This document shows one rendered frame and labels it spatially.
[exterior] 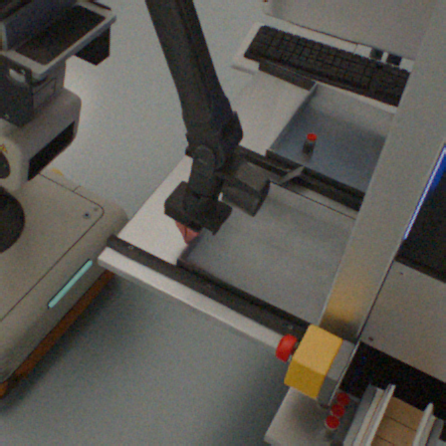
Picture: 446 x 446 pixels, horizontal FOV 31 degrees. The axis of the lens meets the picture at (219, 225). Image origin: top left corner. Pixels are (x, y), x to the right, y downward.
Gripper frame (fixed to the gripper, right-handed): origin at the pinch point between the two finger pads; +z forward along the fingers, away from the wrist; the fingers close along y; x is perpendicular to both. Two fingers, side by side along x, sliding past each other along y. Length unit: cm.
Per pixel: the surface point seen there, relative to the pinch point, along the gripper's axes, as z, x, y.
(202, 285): 0.4, -7.1, 6.8
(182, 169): 3.8, 17.2, -10.4
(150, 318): 92, 40, -16
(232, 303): 0.0, -7.5, 12.8
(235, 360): 90, 40, 12
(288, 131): 2.0, 39.6, 2.4
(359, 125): 1, 51, 14
